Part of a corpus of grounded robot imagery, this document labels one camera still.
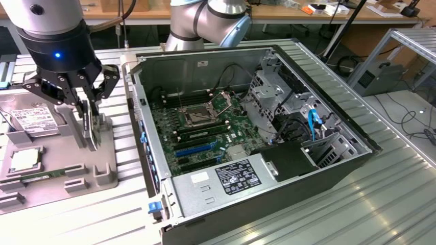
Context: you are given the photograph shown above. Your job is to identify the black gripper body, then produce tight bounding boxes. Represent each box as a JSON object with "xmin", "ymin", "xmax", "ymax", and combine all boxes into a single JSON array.
[{"xmin": 17, "ymin": 20, "xmax": 103, "ymax": 89}]

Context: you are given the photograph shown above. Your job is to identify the green graphics card with bracket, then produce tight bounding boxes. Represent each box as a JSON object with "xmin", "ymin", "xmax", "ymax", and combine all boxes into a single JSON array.
[{"xmin": 79, "ymin": 100, "xmax": 106, "ymax": 153}]

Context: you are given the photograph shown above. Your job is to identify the grey aluminium profile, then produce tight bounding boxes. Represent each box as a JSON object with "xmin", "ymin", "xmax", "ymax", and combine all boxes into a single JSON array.
[{"xmin": 0, "ymin": 54, "xmax": 18, "ymax": 83}]

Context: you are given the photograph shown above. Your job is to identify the silver hard disk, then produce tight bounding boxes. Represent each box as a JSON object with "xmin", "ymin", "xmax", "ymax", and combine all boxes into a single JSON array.
[{"xmin": 0, "ymin": 85, "xmax": 66, "ymax": 138}]

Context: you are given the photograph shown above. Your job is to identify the thin metal locking lever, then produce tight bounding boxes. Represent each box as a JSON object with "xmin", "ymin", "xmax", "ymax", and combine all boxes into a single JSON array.
[{"xmin": 177, "ymin": 86, "xmax": 187, "ymax": 114}]

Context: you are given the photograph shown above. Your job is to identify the black RAM slot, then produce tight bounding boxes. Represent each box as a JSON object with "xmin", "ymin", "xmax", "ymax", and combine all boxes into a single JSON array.
[
  {"xmin": 174, "ymin": 120, "xmax": 229, "ymax": 135},
  {"xmin": 166, "ymin": 94, "xmax": 210, "ymax": 106},
  {"xmin": 167, "ymin": 97, "xmax": 211, "ymax": 108},
  {"xmin": 165, "ymin": 92, "xmax": 210, "ymax": 103}
]

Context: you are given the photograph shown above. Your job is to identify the silver CPU chip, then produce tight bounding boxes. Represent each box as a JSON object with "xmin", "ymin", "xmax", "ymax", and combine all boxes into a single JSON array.
[{"xmin": 10, "ymin": 149, "xmax": 41, "ymax": 170}]

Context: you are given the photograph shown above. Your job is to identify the grey plastic parts rack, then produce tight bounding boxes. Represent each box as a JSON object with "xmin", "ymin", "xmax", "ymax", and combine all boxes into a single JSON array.
[{"xmin": 0, "ymin": 96, "xmax": 119, "ymax": 214}]

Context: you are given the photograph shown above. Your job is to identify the light wooden box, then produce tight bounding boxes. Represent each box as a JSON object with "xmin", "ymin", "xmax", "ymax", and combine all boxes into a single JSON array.
[{"xmin": 102, "ymin": 0, "xmax": 151, "ymax": 13}]

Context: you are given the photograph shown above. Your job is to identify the metal socket cover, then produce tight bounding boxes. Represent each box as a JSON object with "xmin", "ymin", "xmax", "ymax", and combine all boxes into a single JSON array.
[{"xmin": 206, "ymin": 90, "xmax": 237, "ymax": 115}]

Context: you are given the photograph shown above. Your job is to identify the installed black RAM stick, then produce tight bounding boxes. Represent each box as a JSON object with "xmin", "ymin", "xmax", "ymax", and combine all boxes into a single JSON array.
[{"xmin": 177, "ymin": 124, "xmax": 230, "ymax": 142}]

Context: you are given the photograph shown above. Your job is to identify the green loose RAM stick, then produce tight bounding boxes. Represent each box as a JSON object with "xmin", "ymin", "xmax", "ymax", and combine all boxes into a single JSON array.
[{"xmin": 0, "ymin": 169, "xmax": 66, "ymax": 184}]

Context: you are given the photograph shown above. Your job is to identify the black expansion slot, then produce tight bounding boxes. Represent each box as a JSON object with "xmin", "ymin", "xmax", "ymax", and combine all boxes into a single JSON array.
[
  {"xmin": 179, "ymin": 162, "xmax": 221, "ymax": 174},
  {"xmin": 173, "ymin": 139, "xmax": 221, "ymax": 152},
  {"xmin": 177, "ymin": 156, "xmax": 221, "ymax": 167}
]

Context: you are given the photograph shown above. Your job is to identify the blue expansion slot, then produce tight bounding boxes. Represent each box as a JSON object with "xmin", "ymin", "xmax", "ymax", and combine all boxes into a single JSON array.
[{"xmin": 175, "ymin": 144, "xmax": 221, "ymax": 158}]

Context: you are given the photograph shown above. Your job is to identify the green motherboard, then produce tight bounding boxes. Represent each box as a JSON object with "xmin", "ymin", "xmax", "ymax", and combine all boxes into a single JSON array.
[{"xmin": 150, "ymin": 89, "xmax": 270, "ymax": 177}]

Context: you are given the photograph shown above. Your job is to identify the silver perforated disk bay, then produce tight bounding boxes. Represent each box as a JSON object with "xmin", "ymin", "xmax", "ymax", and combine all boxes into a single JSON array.
[{"xmin": 243, "ymin": 57, "xmax": 307, "ymax": 128}]

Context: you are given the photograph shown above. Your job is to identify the silver chipset heatsink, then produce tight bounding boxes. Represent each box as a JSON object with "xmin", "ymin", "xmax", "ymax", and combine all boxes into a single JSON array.
[{"xmin": 227, "ymin": 145, "xmax": 249, "ymax": 158}]

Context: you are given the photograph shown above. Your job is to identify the silver power supply unit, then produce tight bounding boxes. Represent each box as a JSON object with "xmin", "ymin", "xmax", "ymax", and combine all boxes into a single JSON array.
[{"xmin": 170, "ymin": 152, "xmax": 286, "ymax": 221}]

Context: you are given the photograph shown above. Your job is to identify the black and white box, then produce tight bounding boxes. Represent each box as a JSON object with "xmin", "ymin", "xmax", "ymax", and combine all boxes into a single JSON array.
[{"xmin": 309, "ymin": 3, "xmax": 338, "ymax": 16}]

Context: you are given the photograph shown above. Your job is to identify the black tripod pole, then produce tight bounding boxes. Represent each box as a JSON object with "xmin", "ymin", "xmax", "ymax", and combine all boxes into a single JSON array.
[{"xmin": 322, "ymin": 0, "xmax": 370, "ymax": 58}]

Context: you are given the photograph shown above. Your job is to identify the open black PC case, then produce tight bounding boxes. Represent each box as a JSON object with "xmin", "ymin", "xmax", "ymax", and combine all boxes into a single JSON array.
[{"xmin": 119, "ymin": 38, "xmax": 383, "ymax": 245}]

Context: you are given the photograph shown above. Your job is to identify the silver slanted disk bay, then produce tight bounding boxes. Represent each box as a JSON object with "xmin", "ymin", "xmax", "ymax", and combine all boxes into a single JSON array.
[{"xmin": 299, "ymin": 129, "xmax": 375, "ymax": 169}]

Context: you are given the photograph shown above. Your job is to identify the grey metal box unit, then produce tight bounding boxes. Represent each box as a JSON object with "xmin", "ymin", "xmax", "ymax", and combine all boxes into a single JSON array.
[{"xmin": 357, "ymin": 61, "xmax": 407, "ymax": 97}]

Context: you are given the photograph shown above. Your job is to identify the white paper sheets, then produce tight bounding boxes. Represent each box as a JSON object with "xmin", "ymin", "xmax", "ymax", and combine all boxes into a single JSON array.
[{"xmin": 366, "ymin": 5, "xmax": 405, "ymax": 18}]

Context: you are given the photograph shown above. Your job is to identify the brown cardboard box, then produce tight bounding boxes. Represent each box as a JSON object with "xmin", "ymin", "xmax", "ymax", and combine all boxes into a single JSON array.
[{"xmin": 378, "ymin": 0, "xmax": 403, "ymax": 13}]

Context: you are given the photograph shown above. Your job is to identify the black webcam device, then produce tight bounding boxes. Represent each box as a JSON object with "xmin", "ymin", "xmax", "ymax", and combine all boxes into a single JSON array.
[{"xmin": 399, "ymin": 0, "xmax": 423, "ymax": 18}]

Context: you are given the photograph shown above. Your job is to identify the dangling cable with silver plug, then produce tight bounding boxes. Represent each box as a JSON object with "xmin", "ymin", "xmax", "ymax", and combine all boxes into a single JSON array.
[{"xmin": 115, "ymin": 15, "xmax": 133, "ymax": 49}]

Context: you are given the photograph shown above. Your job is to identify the thin black disk wire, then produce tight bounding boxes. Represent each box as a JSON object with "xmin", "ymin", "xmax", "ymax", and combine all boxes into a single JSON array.
[{"xmin": 0, "ymin": 106, "xmax": 17, "ymax": 135}]

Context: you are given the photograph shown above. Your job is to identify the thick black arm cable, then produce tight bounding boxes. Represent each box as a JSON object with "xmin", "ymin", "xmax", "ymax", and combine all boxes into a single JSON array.
[{"xmin": 87, "ymin": 0, "xmax": 138, "ymax": 33}]

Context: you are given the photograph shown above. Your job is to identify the dark looped wire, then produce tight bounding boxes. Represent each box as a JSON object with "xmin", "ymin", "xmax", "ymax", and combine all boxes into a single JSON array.
[{"xmin": 218, "ymin": 63, "xmax": 255, "ymax": 93}]

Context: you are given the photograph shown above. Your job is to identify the black wire bundle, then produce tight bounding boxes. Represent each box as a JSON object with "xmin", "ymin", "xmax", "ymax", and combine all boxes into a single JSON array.
[{"xmin": 271, "ymin": 113, "xmax": 310, "ymax": 146}]

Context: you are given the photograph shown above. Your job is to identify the wooden desk with white frame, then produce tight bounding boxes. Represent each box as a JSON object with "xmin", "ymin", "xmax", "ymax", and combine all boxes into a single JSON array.
[{"xmin": 0, "ymin": 0, "xmax": 431, "ymax": 55}]

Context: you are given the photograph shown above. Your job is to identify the blue flat wire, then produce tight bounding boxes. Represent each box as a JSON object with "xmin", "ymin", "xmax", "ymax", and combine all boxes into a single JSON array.
[{"xmin": 307, "ymin": 109, "xmax": 323, "ymax": 142}]

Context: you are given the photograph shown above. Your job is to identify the short black wire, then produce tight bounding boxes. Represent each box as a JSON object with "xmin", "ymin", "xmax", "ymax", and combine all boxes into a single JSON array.
[{"xmin": 321, "ymin": 111, "xmax": 342, "ymax": 131}]

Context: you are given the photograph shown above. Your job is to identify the coiled black cable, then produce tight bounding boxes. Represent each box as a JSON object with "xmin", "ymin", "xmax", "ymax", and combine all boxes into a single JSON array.
[{"xmin": 337, "ymin": 54, "xmax": 359, "ymax": 77}]

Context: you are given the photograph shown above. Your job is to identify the aluminium profile frame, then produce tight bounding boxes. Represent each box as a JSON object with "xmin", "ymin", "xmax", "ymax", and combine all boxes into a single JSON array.
[{"xmin": 347, "ymin": 27, "xmax": 436, "ymax": 97}]

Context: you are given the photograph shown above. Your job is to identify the tangled black cables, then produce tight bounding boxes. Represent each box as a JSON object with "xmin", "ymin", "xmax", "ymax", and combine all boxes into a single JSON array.
[{"xmin": 374, "ymin": 92, "xmax": 436, "ymax": 146}]

